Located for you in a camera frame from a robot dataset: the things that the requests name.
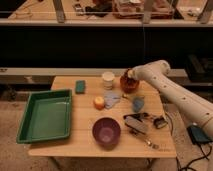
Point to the white paper cup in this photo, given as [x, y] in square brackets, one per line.
[108, 80]

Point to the dark purple grapes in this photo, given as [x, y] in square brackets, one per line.
[129, 82]

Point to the red bowl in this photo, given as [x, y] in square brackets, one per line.
[127, 89]

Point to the yellow and white gripper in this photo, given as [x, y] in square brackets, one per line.
[129, 73]

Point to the orange round fruit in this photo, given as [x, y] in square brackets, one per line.
[99, 103]

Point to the purple bowl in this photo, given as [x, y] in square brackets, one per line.
[106, 132]

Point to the blue cloth piece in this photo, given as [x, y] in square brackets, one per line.
[137, 104]

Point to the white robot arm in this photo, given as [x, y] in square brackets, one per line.
[196, 108]

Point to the green plastic tray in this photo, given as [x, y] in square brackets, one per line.
[47, 117]

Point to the light blue cloth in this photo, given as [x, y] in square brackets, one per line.
[111, 98]

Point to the metal fork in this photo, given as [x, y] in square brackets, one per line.
[145, 139]

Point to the green sponge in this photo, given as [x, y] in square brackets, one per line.
[80, 87]

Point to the wooden table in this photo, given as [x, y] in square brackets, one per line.
[81, 142]

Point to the teal pad on floor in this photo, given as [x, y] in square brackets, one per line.
[197, 135]

